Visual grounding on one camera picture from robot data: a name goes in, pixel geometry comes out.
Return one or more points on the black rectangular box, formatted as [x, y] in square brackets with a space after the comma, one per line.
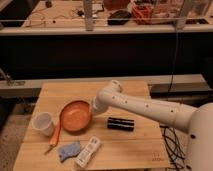
[120, 124]

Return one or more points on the grey metal post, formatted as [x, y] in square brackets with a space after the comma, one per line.
[88, 14]

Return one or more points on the white remote controller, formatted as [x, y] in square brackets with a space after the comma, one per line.
[85, 155]

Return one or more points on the orange ceramic bowl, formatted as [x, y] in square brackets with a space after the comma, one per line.
[75, 116]

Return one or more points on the orange basket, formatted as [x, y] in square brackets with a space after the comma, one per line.
[141, 15]

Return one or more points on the white plastic cup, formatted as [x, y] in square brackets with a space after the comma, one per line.
[43, 123]

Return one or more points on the orange carrot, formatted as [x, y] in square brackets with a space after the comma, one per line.
[55, 137]

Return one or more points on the black computer mouse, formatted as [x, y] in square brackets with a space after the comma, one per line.
[119, 17]

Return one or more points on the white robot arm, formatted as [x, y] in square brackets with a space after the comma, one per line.
[196, 122]

